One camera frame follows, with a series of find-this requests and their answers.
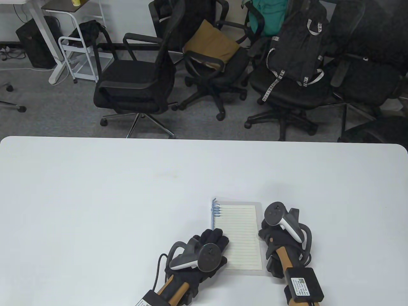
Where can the person's right hand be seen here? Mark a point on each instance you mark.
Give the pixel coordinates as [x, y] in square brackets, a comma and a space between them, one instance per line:
[277, 237]

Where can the person's left hand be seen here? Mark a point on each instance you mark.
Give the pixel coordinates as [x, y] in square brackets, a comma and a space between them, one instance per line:
[213, 237]

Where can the lined loose-leaf paper stack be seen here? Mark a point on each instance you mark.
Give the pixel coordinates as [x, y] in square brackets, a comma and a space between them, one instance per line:
[242, 236]

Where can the person's right forearm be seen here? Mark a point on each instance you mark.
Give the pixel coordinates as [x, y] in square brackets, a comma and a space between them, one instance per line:
[283, 258]

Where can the person's left forearm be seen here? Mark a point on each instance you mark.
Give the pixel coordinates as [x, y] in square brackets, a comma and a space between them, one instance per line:
[173, 287]

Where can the black and white controller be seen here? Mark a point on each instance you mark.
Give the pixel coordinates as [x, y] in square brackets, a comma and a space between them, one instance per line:
[275, 213]
[207, 256]

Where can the black wrist sensor box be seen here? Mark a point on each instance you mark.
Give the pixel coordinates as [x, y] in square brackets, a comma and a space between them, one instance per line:
[151, 299]
[302, 283]

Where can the black chair with armrests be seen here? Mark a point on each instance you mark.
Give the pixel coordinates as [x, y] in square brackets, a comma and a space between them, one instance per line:
[229, 68]

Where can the black chair chrome base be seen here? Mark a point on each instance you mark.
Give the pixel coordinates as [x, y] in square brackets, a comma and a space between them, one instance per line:
[127, 83]

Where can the black mesh office chair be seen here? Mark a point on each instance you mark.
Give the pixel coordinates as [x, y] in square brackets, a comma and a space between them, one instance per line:
[366, 79]

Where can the brown cushion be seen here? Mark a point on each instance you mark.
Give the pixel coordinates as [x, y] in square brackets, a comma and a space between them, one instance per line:
[210, 41]

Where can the teal backpack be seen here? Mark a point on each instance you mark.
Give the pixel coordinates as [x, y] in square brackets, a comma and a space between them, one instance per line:
[267, 19]

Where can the white desk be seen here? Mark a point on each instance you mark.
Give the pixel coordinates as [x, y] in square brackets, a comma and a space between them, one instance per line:
[56, 75]

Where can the chair base with casters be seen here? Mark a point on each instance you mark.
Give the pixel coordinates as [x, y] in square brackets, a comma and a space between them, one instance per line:
[21, 108]

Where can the black bag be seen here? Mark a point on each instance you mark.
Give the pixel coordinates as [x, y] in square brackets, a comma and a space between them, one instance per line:
[86, 32]

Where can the black computer tower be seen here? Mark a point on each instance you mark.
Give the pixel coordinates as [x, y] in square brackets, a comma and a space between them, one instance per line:
[35, 44]

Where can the yellow cup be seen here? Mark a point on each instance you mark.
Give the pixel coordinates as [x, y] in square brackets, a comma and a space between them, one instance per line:
[76, 2]

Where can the white power strip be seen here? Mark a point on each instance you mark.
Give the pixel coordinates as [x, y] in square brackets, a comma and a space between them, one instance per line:
[3, 50]

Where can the white frame side table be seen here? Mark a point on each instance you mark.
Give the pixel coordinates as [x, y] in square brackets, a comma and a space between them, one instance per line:
[60, 6]

